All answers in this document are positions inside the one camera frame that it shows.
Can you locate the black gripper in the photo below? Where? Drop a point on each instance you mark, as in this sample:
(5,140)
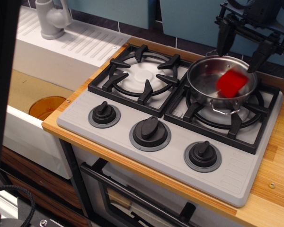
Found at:
(255,21)

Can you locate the red wooden cube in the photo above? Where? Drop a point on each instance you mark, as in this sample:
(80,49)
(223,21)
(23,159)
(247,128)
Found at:
(231,82)

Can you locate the small stainless steel pan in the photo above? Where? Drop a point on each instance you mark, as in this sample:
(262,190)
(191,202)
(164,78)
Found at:
(203,74)

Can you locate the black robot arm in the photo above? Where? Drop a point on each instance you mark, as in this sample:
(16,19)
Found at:
(255,20)

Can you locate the grey toy stove top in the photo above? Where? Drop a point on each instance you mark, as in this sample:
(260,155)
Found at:
(231,182)

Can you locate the black right stove knob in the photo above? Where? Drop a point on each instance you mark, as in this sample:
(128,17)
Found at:
(203,157)

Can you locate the black stove knob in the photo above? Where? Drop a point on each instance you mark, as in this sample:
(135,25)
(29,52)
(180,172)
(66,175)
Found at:
(150,135)
(104,116)
(203,157)

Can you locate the black middle stove knob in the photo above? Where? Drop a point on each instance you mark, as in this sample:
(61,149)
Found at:
(150,135)

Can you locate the black left stove knob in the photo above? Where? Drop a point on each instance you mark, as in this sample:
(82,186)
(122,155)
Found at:
(104,116)

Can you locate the black right burner grate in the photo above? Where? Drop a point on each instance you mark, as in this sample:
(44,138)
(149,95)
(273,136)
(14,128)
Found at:
(246,130)

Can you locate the black burner grate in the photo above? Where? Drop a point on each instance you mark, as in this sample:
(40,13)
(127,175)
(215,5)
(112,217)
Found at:
(140,81)
(246,130)

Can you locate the black left burner grate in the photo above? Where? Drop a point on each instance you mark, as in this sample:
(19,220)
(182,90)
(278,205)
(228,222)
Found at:
(140,81)

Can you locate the grey toy faucet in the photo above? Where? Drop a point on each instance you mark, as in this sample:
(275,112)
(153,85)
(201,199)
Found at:
(52,20)

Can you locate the white toy sink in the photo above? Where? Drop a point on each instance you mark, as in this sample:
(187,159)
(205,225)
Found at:
(43,68)

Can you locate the wood grain drawer front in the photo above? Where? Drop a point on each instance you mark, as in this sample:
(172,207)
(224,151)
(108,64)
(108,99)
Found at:
(54,195)

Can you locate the oven door with black handle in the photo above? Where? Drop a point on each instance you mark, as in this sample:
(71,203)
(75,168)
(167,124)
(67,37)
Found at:
(127,200)

